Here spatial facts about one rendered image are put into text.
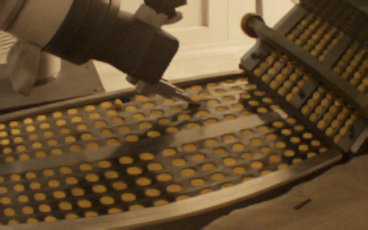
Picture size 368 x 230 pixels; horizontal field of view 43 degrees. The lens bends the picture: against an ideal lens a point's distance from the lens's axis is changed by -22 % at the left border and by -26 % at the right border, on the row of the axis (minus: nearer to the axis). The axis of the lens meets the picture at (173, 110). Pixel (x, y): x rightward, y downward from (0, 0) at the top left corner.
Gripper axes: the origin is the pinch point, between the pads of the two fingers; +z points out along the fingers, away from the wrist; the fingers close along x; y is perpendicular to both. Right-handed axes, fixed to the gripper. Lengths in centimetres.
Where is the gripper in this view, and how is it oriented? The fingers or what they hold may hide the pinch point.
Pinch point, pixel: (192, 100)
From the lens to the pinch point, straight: 55.8
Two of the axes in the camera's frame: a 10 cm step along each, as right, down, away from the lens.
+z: 7.6, 3.3, 5.7
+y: 5.0, -8.5, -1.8
